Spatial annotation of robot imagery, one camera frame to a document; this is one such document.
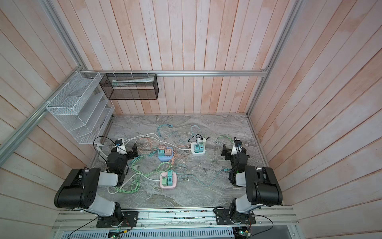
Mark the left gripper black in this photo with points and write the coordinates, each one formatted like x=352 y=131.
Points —
x=130 y=152

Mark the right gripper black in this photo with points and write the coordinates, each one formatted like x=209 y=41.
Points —
x=228 y=152

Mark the pink power strip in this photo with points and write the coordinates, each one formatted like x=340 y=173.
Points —
x=164 y=174

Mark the light green USB charger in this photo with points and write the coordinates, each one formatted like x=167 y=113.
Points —
x=164 y=181

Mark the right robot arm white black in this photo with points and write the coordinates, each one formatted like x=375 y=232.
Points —
x=262 y=187

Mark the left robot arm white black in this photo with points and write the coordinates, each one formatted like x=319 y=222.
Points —
x=79 y=189

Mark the white power strip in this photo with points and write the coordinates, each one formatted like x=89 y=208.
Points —
x=193 y=152

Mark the teal charger on white strip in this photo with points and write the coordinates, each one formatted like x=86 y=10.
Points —
x=199 y=148

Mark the teal charger on blue strip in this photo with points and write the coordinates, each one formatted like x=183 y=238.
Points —
x=161 y=152

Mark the pink USB charger front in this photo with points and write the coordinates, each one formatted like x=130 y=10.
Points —
x=168 y=152

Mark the blue power strip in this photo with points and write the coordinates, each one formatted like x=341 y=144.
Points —
x=166 y=158

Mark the black mesh basket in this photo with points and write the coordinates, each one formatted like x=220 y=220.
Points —
x=130 y=86

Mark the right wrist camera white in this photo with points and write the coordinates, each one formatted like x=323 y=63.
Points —
x=236 y=147

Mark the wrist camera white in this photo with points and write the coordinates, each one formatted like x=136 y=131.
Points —
x=120 y=146
x=236 y=147

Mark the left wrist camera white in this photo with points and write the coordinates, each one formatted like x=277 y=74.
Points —
x=120 y=146

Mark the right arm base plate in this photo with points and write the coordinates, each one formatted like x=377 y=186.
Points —
x=231 y=217

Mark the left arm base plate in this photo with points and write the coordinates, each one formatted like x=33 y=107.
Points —
x=125 y=219

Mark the white wire mesh shelf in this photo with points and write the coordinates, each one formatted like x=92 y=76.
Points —
x=81 y=109

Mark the aluminium front rail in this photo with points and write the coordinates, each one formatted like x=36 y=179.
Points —
x=171 y=218

